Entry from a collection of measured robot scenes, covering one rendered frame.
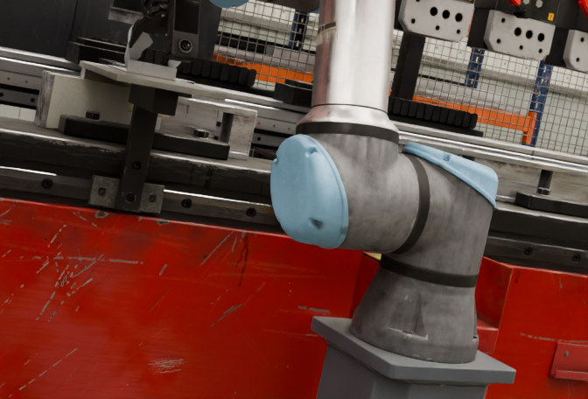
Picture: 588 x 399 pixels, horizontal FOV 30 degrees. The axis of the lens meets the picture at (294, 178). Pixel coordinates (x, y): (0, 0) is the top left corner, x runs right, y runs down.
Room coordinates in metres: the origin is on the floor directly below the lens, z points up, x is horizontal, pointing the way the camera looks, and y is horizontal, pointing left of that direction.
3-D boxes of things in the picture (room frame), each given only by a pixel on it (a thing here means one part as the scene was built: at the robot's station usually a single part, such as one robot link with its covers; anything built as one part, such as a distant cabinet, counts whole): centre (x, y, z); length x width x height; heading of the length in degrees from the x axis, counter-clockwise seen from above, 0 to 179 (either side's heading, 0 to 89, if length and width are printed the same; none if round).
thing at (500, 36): (2.28, -0.38, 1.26); 0.15 x 0.09 x 0.17; 115
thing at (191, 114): (1.98, 0.28, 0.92); 0.39 x 0.06 x 0.10; 115
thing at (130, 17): (1.96, 0.33, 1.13); 0.10 x 0.02 x 0.10; 115
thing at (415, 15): (2.20, -0.19, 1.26); 0.15 x 0.09 x 0.17; 115
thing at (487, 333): (1.84, -0.26, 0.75); 0.20 x 0.16 x 0.18; 119
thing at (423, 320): (1.28, -0.18, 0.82); 0.15 x 0.15 x 0.10
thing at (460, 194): (1.28, -0.17, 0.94); 0.13 x 0.12 x 0.14; 119
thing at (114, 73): (1.82, 0.27, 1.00); 0.26 x 0.18 x 0.01; 25
